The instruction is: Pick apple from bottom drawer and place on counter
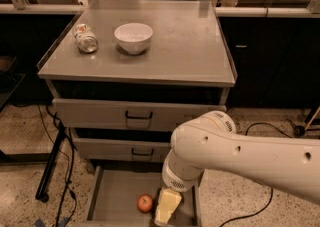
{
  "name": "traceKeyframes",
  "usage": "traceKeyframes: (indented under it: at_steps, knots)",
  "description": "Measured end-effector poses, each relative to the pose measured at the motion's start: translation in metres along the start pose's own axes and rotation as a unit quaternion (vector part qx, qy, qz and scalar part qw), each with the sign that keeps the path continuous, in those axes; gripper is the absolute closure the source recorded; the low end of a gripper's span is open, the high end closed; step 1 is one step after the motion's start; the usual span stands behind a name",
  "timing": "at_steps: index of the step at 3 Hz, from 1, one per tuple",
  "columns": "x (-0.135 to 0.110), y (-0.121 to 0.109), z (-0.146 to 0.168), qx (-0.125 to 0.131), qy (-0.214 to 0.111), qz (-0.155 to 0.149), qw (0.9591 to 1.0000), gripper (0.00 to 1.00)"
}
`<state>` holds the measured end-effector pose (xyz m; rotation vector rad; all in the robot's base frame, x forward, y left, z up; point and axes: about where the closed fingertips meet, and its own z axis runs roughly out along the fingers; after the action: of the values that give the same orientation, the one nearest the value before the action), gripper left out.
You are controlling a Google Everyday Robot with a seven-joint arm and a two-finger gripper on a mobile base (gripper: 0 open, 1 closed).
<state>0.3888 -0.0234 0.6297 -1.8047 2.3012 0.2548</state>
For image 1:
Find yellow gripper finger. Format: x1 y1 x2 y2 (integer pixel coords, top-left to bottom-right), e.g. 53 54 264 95
154 188 182 226

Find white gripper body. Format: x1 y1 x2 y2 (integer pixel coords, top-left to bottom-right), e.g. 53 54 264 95
162 150 204 192

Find red apple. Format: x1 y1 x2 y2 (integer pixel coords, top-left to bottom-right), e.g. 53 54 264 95
137 194 153 214

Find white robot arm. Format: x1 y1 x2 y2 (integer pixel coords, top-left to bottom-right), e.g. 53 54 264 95
155 111 320 226

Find bottom grey open drawer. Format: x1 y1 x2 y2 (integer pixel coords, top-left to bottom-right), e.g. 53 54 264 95
71 165 202 227

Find middle grey drawer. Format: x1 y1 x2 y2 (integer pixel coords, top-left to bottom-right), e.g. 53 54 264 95
73 128 171 162

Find grey drawer cabinet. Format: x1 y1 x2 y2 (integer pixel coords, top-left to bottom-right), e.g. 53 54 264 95
37 0 238 227

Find top grey drawer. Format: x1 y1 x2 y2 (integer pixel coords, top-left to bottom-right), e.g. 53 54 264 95
53 98 226 132

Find black metal stand leg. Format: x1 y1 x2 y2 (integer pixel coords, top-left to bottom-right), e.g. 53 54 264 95
35 123 65 203

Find wheeled cart base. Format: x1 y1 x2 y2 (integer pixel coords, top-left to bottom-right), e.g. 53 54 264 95
288 106 320 138

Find white ceramic bowl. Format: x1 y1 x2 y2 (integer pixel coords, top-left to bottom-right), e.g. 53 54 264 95
114 23 153 55

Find black floor cable right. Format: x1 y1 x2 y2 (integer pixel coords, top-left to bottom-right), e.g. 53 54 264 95
218 122 294 227

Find black floor cables left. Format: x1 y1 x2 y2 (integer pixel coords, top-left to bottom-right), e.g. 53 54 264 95
37 104 78 227

